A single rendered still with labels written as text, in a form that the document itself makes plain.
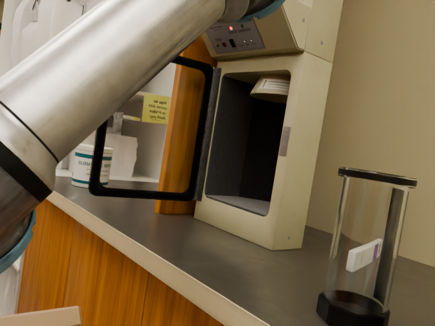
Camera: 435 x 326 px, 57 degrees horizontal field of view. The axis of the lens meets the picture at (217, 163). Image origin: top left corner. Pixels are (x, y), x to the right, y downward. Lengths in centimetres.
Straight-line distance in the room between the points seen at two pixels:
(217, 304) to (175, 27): 43
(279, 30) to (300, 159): 30
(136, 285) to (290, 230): 38
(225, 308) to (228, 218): 46
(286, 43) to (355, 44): 51
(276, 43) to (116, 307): 73
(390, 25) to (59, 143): 117
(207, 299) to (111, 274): 42
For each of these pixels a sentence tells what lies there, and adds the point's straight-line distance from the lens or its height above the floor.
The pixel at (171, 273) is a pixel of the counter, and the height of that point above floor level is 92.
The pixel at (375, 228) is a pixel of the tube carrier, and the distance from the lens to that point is 59.
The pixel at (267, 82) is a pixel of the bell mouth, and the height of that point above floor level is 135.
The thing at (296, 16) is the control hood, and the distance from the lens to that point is 95.
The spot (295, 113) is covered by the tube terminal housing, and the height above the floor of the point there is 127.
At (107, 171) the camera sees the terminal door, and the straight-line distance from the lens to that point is 106.
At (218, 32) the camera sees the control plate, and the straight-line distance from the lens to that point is 110.
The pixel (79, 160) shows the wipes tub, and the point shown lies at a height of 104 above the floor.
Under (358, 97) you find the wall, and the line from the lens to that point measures 137.
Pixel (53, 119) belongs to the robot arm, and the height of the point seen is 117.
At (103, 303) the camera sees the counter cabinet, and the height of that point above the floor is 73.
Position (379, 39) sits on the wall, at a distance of 139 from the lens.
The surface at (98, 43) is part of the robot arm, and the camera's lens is 37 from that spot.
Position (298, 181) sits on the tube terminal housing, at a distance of 98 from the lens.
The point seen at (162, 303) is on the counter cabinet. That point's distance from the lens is 85.
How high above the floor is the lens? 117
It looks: 3 degrees down
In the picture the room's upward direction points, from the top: 9 degrees clockwise
